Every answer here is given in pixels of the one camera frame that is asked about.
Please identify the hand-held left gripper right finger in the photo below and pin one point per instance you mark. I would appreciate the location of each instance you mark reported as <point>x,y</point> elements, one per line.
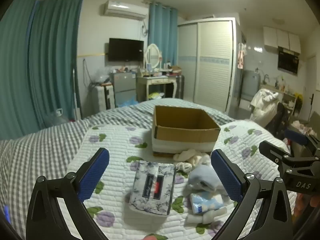
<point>226,175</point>

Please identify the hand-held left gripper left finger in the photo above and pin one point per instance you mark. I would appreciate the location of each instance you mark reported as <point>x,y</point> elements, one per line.
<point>92,177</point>

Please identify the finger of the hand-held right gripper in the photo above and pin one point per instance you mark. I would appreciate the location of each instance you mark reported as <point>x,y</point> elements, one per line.
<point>296,135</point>
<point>272,150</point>

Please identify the blue white tissue packet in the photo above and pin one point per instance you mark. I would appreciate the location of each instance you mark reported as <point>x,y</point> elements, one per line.
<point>207,202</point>

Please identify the white sock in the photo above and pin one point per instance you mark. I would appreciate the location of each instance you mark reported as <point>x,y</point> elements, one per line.
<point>183,155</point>

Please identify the brown cardboard box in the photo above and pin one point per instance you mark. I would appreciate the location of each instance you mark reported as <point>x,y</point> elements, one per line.
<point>185,136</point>

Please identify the floral tissue pack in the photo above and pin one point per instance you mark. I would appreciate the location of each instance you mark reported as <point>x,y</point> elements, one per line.
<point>152,177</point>

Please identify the person's right hand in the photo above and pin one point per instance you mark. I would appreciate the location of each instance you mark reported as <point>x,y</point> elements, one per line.
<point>303,205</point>

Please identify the black chair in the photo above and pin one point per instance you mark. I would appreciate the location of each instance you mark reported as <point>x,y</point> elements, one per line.
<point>280,120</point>

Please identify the floral quilted blanket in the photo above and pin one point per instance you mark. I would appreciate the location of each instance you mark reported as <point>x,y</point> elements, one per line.
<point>112,140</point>

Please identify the white garment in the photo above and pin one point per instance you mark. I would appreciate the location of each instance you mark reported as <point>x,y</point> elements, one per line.
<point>263,105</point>

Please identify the grey gingham bed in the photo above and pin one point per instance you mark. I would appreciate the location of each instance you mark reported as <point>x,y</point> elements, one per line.
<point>50,142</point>

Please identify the white door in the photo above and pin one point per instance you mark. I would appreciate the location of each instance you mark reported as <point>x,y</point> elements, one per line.
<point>313,80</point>

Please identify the clear water jug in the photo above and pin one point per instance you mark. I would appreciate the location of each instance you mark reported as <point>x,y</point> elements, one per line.
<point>56,120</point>

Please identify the grey washing machine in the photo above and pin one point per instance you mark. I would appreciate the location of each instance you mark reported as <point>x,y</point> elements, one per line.
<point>250,85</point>

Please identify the black range hood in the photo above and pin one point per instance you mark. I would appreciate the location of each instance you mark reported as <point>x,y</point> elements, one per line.
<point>287,60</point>

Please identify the white suitcase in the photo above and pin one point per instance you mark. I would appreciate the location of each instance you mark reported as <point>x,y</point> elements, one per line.
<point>103,97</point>

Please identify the blue plastic bag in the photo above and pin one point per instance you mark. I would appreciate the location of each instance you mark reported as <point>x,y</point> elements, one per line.
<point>127,103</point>

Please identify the grey small fridge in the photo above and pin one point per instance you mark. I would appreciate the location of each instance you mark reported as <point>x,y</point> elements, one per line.
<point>123,87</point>

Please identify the hanging pink clothes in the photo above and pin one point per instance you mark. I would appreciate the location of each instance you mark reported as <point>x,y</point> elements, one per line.
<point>241,57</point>

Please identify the dark suitcase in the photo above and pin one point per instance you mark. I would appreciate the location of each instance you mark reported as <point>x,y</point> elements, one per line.
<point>179,86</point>

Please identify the clear plastic bag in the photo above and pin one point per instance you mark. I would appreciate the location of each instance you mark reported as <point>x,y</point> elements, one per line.
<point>100,76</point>

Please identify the yellow bag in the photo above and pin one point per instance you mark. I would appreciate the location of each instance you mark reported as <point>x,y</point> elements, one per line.
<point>155,95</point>

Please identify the white sliding wardrobe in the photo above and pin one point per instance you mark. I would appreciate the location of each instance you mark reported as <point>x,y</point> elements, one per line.
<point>212,62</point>

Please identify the cream dressing table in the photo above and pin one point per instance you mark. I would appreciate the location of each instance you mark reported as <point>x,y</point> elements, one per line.
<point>155,81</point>

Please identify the teal curtain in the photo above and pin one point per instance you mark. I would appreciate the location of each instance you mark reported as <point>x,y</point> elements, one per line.
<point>50,55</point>

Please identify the white oval mirror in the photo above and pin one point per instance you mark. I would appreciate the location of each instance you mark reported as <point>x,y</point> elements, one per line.
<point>153,55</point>

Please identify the blue window curtain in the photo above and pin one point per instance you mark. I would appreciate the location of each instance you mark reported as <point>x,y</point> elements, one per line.
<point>162,30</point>

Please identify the white air conditioner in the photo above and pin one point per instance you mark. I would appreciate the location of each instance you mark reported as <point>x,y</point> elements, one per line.
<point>125,8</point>

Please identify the white wall cabinets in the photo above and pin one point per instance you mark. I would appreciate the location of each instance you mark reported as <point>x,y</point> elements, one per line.
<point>281,38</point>

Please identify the black wall television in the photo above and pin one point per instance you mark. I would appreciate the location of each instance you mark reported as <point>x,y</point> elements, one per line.
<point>125,50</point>

